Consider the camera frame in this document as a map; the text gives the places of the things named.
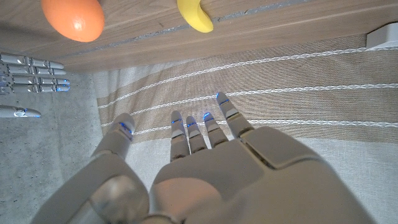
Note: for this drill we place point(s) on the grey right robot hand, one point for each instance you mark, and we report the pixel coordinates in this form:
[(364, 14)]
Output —
[(25, 81)]

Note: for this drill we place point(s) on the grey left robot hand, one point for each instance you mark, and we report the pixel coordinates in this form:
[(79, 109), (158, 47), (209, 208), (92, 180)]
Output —
[(233, 174)]

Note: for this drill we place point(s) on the toy orange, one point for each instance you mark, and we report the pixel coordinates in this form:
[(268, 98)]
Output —
[(74, 18)]

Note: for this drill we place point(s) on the yellow toy banana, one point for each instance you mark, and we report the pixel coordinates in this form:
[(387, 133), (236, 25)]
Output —
[(196, 15)]

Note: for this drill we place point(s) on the beige striped backdrop cloth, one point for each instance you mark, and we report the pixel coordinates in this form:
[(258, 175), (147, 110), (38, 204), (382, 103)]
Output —
[(280, 93)]

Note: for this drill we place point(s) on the white power strip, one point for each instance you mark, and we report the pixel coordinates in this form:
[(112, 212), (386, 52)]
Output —
[(384, 35)]

